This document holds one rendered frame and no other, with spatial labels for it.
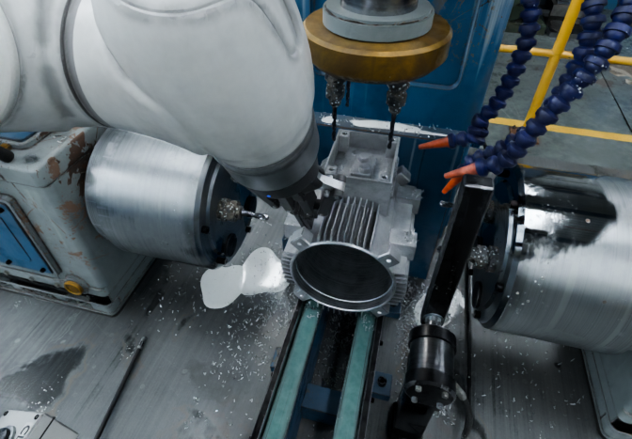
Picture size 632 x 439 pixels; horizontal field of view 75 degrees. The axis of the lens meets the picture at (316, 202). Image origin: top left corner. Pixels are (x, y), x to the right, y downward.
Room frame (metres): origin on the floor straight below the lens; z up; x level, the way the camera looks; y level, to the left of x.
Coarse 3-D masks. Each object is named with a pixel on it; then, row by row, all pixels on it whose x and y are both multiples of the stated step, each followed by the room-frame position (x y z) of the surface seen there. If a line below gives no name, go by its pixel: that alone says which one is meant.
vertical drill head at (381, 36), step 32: (352, 0) 0.48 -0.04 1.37; (384, 0) 0.47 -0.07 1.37; (416, 0) 0.49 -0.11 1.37; (320, 32) 0.48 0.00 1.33; (352, 32) 0.46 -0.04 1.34; (384, 32) 0.45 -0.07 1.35; (416, 32) 0.46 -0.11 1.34; (448, 32) 0.48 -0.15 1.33; (320, 64) 0.45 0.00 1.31; (352, 64) 0.43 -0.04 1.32; (384, 64) 0.42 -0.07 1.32; (416, 64) 0.43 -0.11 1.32
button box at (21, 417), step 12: (0, 420) 0.16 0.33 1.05; (12, 420) 0.16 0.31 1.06; (24, 420) 0.16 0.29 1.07; (36, 420) 0.15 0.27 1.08; (48, 420) 0.16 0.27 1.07; (12, 432) 0.15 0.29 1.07; (24, 432) 0.14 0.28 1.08; (36, 432) 0.14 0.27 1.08; (48, 432) 0.15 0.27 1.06; (60, 432) 0.15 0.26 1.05; (72, 432) 0.16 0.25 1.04
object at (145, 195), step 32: (96, 160) 0.51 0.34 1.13; (128, 160) 0.49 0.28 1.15; (160, 160) 0.49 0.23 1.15; (192, 160) 0.48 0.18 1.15; (96, 192) 0.46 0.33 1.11; (128, 192) 0.46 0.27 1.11; (160, 192) 0.45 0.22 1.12; (192, 192) 0.44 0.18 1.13; (224, 192) 0.49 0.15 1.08; (96, 224) 0.46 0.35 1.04; (128, 224) 0.44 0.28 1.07; (160, 224) 0.43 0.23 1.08; (192, 224) 0.42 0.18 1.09; (224, 224) 0.48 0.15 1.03; (160, 256) 0.43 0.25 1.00; (192, 256) 0.41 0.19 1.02; (224, 256) 0.46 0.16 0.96
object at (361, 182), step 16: (336, 144) 0.54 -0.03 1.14; (352, 144) 0.57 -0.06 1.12; (368, 144) 0.56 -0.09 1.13; (384, 144) 0.56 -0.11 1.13; (336, 160) 0.53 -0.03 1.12; (352, 160) 0.53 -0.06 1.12; (368, 160) 0.51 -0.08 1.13; (384, 160) 0.53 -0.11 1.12; (352, 176) 0.45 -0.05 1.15; (368, 176) 0.48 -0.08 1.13; (384, 176) 0.46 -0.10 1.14; (352, 192) 0.45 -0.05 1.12; (368, 192) 0.44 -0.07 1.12; (384, 192) 0.44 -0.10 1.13; (384, 208) 0.44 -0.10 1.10
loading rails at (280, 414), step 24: (312, 312) 0.38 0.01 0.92; (360, 312) 0.38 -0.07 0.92; (288, 336) 0.33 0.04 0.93; (312, 336) 0.34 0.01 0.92; (360, 336) 0.34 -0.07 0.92; (288, 360) 0.30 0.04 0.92; (312, 360) 0.33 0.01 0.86; (360, 360) 0.30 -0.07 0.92; (288, 384) 0.26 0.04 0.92; (312, 384) 0.29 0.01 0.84; (360, 384) 0.26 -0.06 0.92; (384, 384) 0.30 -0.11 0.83; (264, 408) 0.22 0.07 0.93; (288, 408) 0.23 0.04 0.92; (312, 408) 0.26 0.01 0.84; (336, 408) 0.26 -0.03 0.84; (360, 408) 0.23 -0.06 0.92; (264, 432) 0.20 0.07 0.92; (288, 432) 0.20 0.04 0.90; (336, 432) 0.20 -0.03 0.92; (360, 432) 0.19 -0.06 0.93
